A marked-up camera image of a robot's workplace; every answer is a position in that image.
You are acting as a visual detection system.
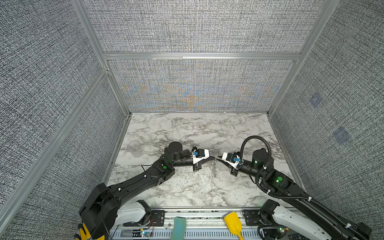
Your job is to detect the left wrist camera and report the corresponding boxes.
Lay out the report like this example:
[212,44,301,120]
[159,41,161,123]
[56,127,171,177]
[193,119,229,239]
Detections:
[191,148,210,165]

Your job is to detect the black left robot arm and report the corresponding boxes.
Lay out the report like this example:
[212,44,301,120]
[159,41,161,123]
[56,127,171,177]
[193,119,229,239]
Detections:
[79,142,215,240]

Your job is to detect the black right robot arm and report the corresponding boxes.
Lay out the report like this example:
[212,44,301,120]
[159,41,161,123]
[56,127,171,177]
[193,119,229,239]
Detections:
[219,148,372,240]

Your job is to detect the black remote keyboard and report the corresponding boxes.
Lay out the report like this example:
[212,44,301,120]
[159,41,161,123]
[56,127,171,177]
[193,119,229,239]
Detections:
[289,234,310,240]

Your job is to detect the teal green sponge block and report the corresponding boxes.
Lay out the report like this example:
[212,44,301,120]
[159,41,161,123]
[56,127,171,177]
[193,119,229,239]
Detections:
[171,217,187,240]

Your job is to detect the yellow plastic scoop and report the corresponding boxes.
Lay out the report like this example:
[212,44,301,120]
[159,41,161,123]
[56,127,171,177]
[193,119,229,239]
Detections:
[224,212,244,240]

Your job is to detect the yellow black work glove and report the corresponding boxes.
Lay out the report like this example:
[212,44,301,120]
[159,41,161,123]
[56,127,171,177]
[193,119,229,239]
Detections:
[74,223,93,240]

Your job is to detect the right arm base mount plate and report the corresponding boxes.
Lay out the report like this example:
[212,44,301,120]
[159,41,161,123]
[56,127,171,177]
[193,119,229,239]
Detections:
[242,210,271,227]

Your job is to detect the aluminium front rail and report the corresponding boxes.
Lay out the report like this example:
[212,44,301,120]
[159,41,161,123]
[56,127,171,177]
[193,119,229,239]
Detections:
[83,206,334,240]

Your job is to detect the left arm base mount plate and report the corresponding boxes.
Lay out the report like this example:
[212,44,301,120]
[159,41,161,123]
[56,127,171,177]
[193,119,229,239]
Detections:
[123,210,166,228]

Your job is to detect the clear plastic cup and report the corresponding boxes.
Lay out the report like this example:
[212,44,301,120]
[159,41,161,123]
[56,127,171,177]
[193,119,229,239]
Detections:
[127,141,143,158]

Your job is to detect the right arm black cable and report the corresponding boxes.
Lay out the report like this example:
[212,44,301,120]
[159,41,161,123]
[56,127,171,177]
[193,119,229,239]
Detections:
[239,135,273,169]

